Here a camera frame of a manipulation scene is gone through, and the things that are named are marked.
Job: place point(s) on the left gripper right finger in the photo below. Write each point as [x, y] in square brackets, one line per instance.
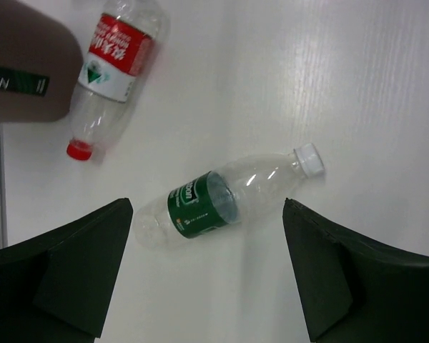
[353, 288]

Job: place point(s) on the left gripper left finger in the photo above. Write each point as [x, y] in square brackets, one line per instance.
[57, 287]

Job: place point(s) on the green-label clear water bottle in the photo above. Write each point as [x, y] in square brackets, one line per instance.
[240, 192]

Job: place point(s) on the brown plastic waste bin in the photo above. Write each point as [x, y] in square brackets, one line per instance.
[40, 61]

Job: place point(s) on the red-label clear water bottle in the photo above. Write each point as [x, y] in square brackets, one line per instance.
[122, 47]

